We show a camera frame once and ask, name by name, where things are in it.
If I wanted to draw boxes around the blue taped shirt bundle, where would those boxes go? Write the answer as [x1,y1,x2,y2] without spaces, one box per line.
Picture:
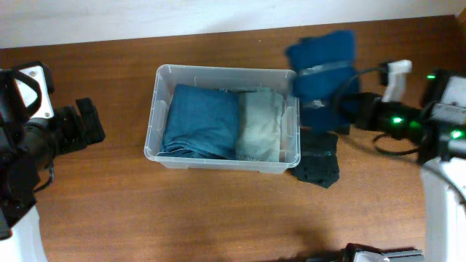
[285,31,360,133]

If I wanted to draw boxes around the dark blue jeans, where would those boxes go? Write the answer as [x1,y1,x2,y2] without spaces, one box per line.
[157,84,240,159]

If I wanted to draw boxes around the light blue jeans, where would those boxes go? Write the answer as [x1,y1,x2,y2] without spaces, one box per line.
[235,90,284,162]

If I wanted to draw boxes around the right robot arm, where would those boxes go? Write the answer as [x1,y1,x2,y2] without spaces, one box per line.
[332,69,465,261]

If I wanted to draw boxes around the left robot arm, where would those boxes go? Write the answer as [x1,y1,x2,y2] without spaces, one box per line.
[1,61,106,261]

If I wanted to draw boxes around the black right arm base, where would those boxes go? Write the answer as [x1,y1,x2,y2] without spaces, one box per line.
[339,243,425,262]

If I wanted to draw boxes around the black taped shirt bundle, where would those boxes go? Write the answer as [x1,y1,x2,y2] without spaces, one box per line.
[336,124,351,135]

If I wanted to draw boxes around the black taped cloth bundle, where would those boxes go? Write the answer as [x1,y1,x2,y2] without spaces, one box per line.
[291,130,339,188]

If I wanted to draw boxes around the clear plastic storage bin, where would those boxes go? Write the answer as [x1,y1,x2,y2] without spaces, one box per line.
[143,64,301,174]

